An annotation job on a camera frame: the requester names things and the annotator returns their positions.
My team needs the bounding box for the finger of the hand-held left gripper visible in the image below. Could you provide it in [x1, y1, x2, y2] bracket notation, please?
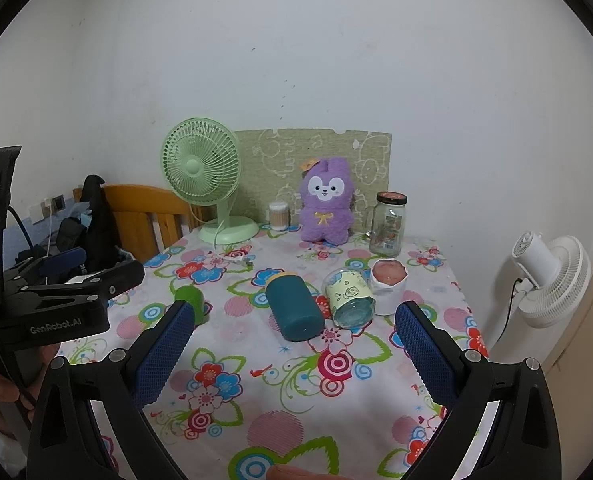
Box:
[4, 248, 86, 287]
[20, 261, 146, 306]

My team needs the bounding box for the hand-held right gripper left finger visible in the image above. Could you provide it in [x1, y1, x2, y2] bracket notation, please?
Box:
[26, 300, 197, 480]

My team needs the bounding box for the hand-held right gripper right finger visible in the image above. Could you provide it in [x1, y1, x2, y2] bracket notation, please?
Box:
[393, 301, 562, 480]

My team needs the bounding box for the small green cup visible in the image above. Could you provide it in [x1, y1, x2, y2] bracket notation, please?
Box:
[175, 285, 211, 325]

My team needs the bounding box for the white cup with pink inside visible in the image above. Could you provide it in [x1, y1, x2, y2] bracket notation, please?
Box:
[370, 259, 409, 316]

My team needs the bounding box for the glass cup with yellow label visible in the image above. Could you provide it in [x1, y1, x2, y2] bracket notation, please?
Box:
[322, 267, 377, 329]

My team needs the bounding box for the black bag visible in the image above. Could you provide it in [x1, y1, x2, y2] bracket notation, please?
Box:
[55, 175, 123, 272]

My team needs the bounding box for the wooden chair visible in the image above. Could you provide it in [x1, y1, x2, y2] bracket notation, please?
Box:
[73, 184, 203, 264]

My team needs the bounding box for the floral tablecloth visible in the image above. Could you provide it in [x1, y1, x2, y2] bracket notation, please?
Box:
[51, 222, 490, 480]

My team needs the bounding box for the glass jar with lid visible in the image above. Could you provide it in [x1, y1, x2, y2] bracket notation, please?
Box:
[369, 191, 408, 256]

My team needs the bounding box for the teal bottle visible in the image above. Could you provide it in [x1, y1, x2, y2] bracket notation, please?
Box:
[265, 272, 325, 343]

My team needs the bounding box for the green desk fan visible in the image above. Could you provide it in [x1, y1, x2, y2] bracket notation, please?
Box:
[160, 117, 260, 246]

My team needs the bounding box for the white fan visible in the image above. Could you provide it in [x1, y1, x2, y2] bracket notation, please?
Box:
[511, 231, 592, 329]

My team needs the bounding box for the purple plush toy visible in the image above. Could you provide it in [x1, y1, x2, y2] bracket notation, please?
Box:
[299, 156, 355, 246]

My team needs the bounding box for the cotton swab container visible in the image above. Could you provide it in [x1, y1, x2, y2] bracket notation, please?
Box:
[268, 201, 290, 232]

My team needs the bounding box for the green patterned mat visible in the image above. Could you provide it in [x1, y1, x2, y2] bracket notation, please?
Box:
[234, 129, 393, 237]

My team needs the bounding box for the blue cable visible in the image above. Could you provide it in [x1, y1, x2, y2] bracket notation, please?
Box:
[7, 204, 36, 252]

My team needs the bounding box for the wall outlet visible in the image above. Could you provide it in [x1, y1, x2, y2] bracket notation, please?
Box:
[30, 194, 67, 224]

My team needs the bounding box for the black fan cable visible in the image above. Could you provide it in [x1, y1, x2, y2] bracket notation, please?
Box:
[491, 275, 523, 346]

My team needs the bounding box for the green fan cable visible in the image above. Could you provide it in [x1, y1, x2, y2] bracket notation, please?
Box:
[212, 224, 256, 268]

